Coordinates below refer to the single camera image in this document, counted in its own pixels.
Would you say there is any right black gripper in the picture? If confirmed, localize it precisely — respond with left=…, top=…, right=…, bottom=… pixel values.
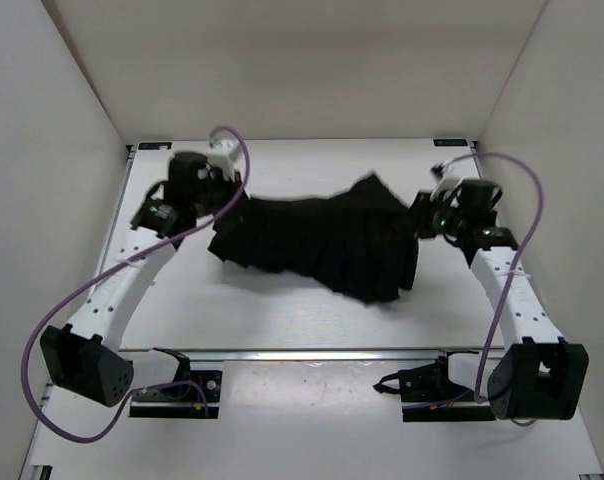
left=391, top=193, right=466, bottom=243

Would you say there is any black pleated skirt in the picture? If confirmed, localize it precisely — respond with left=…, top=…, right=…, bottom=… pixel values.
left=208, top=173, right=419, bottom=304

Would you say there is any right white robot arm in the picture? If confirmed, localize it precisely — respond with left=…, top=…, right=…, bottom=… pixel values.
left=411, top=164, right=589, bottom=422

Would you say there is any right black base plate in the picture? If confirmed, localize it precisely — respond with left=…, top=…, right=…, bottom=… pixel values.
left=373, top=355, right=496, bottom=423

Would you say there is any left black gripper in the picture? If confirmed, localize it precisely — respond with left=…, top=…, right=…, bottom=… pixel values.
left=198, top=164, right=259, bottom=219

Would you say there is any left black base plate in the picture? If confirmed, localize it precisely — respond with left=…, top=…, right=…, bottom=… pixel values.
left=129, top=362, right=223, bottom=420

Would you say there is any right blue table label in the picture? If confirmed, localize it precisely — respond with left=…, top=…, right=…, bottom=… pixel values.
left=433, top=138, right=468, bottom=148

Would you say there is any blue table label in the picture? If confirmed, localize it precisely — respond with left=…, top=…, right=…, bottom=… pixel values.
left=137, top=142, right=172, bottom=151
left=433, top=138, right=468, bottom=148

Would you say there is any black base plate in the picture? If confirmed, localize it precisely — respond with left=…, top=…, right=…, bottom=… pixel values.
left=129, top=362, right=223, bottom=420
left=373, top=355, right=496, bottom=423

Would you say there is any left blue table label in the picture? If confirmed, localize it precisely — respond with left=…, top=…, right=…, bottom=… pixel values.
left=137, top=142, right=172, bottom=151

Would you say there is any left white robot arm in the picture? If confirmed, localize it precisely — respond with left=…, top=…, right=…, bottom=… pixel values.
left=40, top=139, right=243, bottom=407

